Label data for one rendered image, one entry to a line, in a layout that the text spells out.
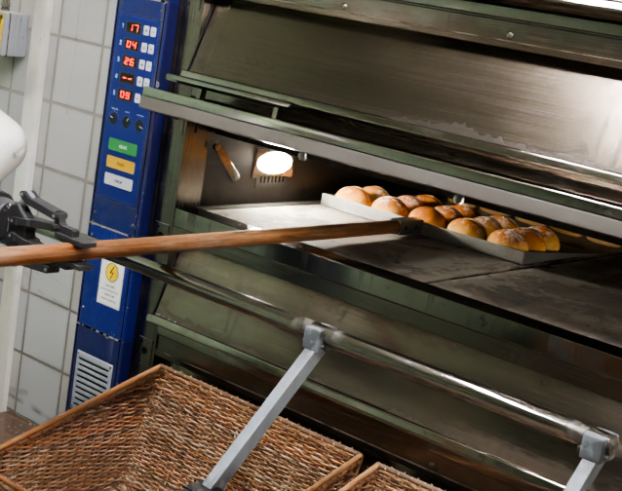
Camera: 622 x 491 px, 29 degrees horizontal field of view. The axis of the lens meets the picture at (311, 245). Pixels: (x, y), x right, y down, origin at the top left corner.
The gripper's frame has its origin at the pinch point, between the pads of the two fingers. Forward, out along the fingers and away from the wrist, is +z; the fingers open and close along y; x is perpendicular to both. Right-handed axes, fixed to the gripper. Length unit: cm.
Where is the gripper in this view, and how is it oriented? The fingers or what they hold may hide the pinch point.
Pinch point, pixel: (74, 250)
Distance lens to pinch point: 199.3
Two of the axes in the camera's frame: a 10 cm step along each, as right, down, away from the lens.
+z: 7.6, 2.8, -5.8
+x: -6.2, 0.5, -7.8
